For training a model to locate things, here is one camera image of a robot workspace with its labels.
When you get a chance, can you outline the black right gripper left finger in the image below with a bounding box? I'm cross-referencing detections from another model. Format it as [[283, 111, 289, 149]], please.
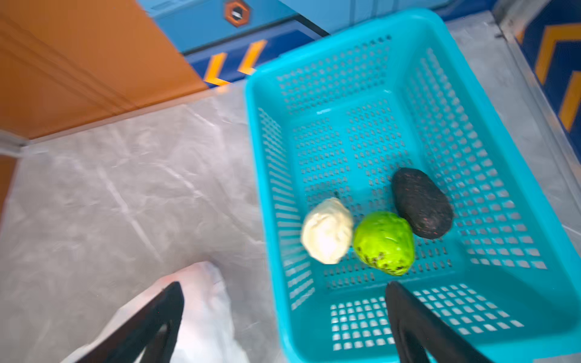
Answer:
[[77, 281, 185, 362]]

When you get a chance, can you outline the white plastic bag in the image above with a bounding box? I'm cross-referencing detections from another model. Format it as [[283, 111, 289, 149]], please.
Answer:
[[64, 262, 249, 362]]

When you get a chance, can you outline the light green bumpy fruit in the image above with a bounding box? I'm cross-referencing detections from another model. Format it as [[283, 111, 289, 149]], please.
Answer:
[[353, 211, 415, 277]]

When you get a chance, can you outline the teal plastic basket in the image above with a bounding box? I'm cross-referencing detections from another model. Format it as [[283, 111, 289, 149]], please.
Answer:
[[246, 9, 580, 362]]

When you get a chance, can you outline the dark avocado fruit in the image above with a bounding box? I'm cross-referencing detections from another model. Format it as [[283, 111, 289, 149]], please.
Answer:
[[391, 168, 454, 240]]

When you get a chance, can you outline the beige pear fruit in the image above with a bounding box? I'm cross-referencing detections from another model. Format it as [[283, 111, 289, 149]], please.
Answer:
[[300, 197, 354, 265]]

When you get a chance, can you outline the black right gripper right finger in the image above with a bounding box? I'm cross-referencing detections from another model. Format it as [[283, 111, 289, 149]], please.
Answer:
[[385, 281, 490, 362]]

